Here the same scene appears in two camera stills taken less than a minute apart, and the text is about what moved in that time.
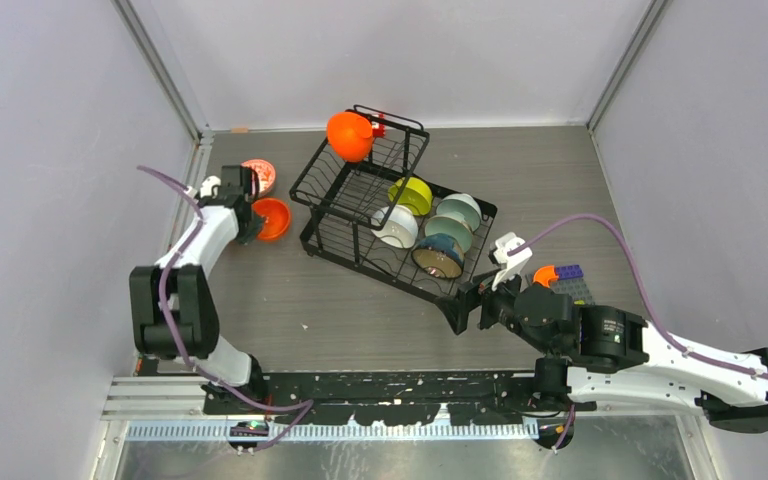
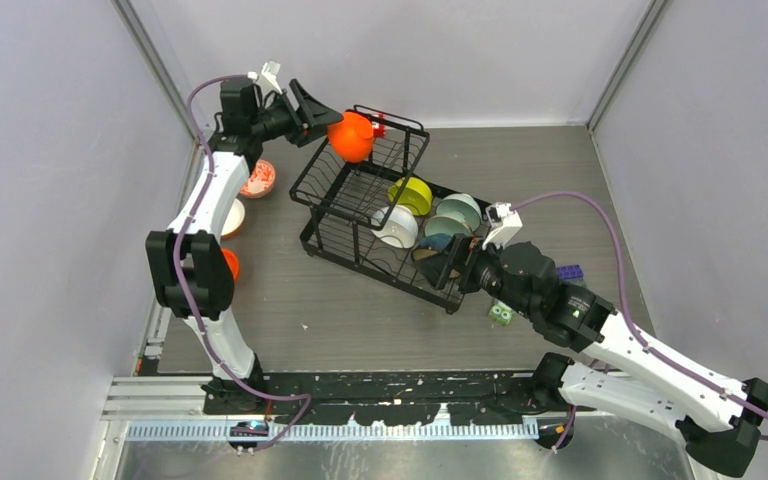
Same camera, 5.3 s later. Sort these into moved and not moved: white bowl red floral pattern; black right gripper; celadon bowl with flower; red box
Moved: black right gripper
Not moved: white bowl red floral pattern; celadon bowl with flower; red box
